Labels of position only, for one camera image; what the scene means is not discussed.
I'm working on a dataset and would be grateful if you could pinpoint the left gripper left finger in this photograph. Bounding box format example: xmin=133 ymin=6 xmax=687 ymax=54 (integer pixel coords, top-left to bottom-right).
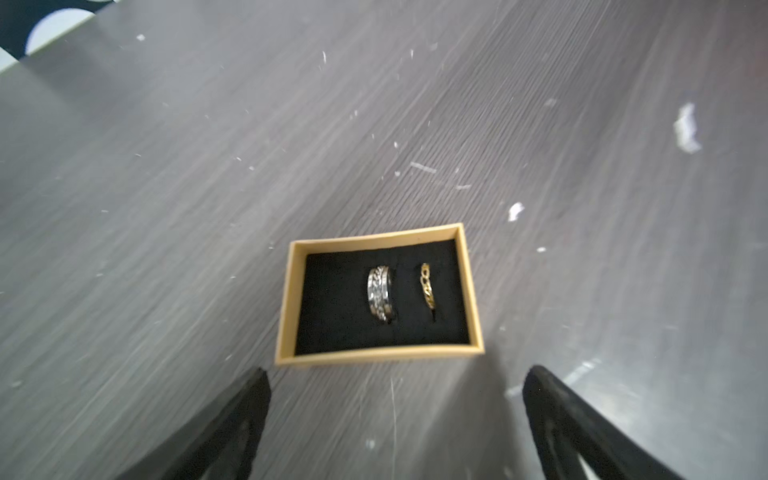
xmin=117 ymin=367 xmax=271 ymax=479

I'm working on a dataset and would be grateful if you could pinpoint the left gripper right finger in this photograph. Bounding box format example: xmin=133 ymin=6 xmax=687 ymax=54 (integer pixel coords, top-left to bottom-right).
xmin=522 ymin=365 xmax=680 ymax=479

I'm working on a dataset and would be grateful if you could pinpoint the gold chain ring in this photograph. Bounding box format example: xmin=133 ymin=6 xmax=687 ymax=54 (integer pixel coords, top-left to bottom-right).
xmin=418 ymin=262 xmax=438 ymax=312

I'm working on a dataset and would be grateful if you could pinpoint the tan ring box base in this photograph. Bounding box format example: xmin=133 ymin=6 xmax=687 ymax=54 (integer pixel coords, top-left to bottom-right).
xmin=275 ymin=223 xmax=485 ymax=366

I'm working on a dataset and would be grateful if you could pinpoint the silver wide ring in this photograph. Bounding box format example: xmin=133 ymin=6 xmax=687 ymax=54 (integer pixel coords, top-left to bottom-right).
xmin=366 ymin=265 xmax=398 ymax=325

